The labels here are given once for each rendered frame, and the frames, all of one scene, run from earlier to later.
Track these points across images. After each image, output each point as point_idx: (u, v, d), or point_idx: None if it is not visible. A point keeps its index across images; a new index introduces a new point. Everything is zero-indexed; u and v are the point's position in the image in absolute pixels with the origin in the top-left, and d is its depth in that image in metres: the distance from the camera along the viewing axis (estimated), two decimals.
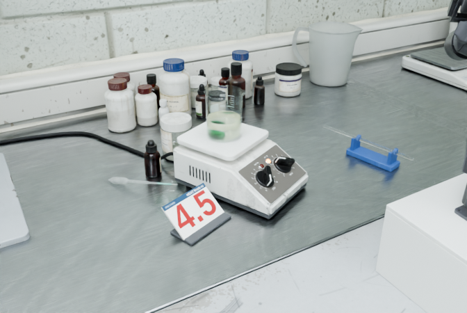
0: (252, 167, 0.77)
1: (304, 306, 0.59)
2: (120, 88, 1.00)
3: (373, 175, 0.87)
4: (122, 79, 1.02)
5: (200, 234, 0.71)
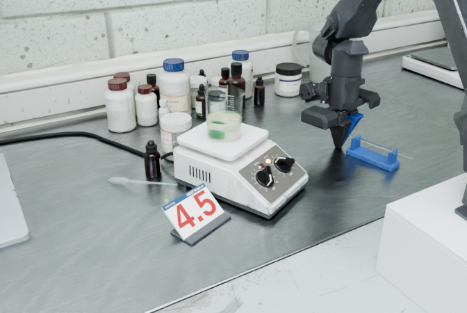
0: (252, 167, 0.77)
1: (304, 306, 0.59)
2: (120, 88, 1.00)
3: (373, 175, 0.87)
4: (122, 79, 1.02)
5: (200, 234, 0.71)
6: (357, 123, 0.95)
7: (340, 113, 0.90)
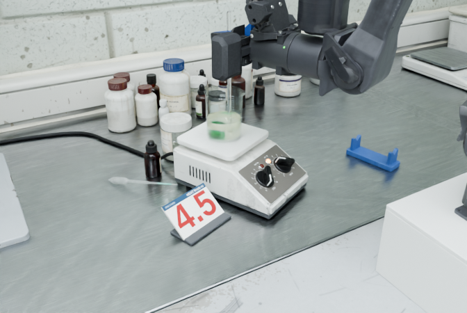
0: (252, 167, 0.77)
1: (304, 306, 0.59)
2: (120, 88, 1.00)
3: (373, 175, 0.87)
4: (122, 79, 1.02)
5: (200, 234, 0.71)
6: None
7: (244, 62, 0.69)
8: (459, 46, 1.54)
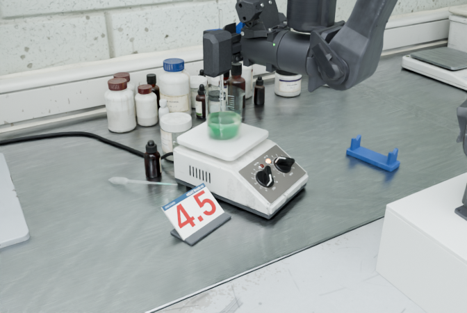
0: (252, 167, 0.77)
1: (304, 306, 0.59)
2: (120, 88, 1.00)
3: (373, 175, 0.87)
4: (122, 79, 1.02)
5: (200, 234, 0.71)
6: None
7: (235, 60, 0.71)
8: (459, 46, 1.54)
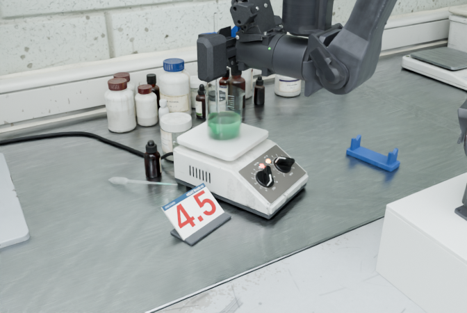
0: (252, 167, 0.77)
1: (304, 306, 0.59)
2: (120, 88, 1.00)
3: (373, 175, 0.87)
4: (122, 79, 1.02)
5: (200, 234, 0.71)
6: None
7: (231, 64, 0.70)
8: (459, 46, 1.54)
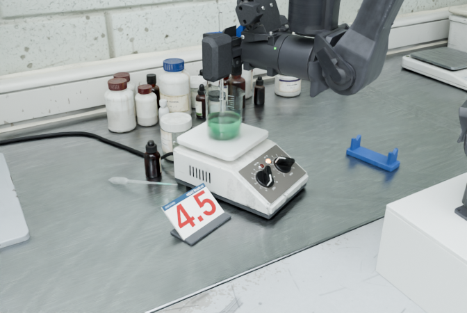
0: (252, 167, 0.77)
1: (304, 306, 0.59)
2: (120, 88, 1.00)
3: (373, 175, 0.87)
4: (122, 79, 1.02)
5: (200, 234, 0.71)
6: None
7: (235, 64, 0.69)
8: (459, 46, 1.54)
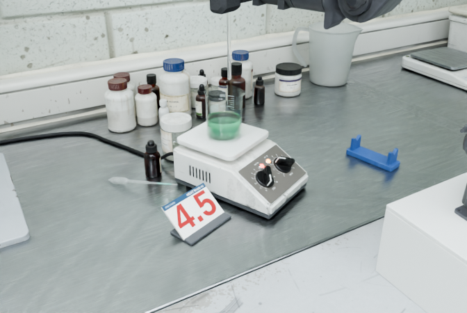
0: (252, 167, 0.77)
1: (304, 306, 0.59)
2: (120, 88, 1.00)
3: (373, 175, 0.87)
4: (122, 79, 1.02)
5: (200, 234, 0.71)
6: None
7: None
8: (459, 46, 1.54)
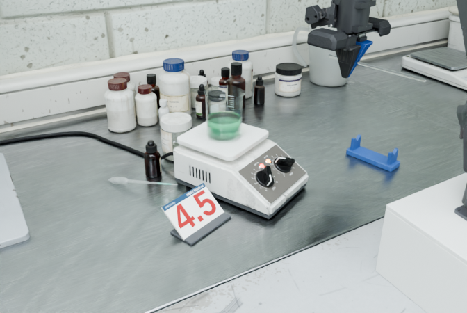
0: (252, 167, 0.77)
1: (304, 306, 0.59)
2: (120, 88, 1.00)
3: (373, 175, 0.87)
4: (122, 79, 1.02)
5: (200, 234, 0.71)
6: (366, 51, 0.89)
7: (349, 36, 0.85)
8: (459, 46, 1.54)
